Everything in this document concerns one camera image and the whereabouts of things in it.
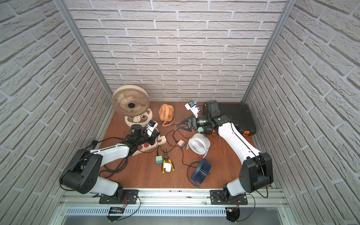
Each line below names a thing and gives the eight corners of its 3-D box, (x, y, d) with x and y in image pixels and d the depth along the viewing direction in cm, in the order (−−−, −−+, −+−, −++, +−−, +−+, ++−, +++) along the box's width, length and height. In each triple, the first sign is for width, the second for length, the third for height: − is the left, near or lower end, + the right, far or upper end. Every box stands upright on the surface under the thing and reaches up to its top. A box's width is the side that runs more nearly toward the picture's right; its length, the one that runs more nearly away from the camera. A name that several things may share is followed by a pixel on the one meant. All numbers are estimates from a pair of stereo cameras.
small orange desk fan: (160, 126, 104) (157, 116, 95) (161, 113, 112) (159, 103, 103) (174, 126, 105) (173, 116, 95) (174, 113, 112) (174, 103, 103)
